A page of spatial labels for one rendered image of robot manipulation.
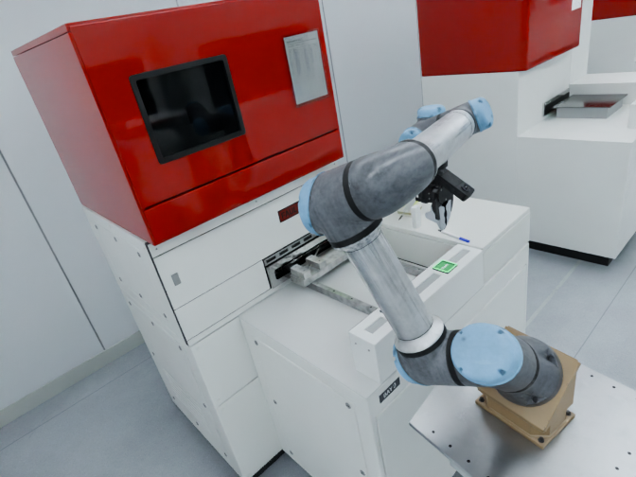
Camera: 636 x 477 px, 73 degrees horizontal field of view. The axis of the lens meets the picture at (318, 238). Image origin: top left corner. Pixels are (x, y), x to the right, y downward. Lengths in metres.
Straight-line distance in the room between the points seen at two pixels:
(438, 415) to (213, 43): 1.17
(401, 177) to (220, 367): 1.15
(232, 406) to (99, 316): 1.50
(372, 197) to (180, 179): 0.74
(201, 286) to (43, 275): 1.54
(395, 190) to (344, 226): 0.12
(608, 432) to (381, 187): 0.76
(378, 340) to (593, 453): 0.51
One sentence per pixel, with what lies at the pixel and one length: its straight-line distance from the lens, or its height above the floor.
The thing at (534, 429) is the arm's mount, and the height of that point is 0.85.
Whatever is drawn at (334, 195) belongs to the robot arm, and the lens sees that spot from 0.76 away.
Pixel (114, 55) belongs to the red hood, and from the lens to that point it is 1.27.
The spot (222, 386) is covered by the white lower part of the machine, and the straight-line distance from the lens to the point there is 1.73.
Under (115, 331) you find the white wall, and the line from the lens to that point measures 3.16.
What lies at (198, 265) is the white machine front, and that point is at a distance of 1.48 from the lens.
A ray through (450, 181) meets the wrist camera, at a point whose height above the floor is 1.26.
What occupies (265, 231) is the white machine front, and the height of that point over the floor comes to 1.07.
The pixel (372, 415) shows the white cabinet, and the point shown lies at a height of 0.75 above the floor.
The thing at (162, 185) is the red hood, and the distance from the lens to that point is 1.32.
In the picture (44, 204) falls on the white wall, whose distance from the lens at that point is 2.82.
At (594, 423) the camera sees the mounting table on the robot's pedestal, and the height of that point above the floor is 0.82.
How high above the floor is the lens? 1.72
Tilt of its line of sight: 26 degrees down
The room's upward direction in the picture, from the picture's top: 12 degrees counter-clockwise
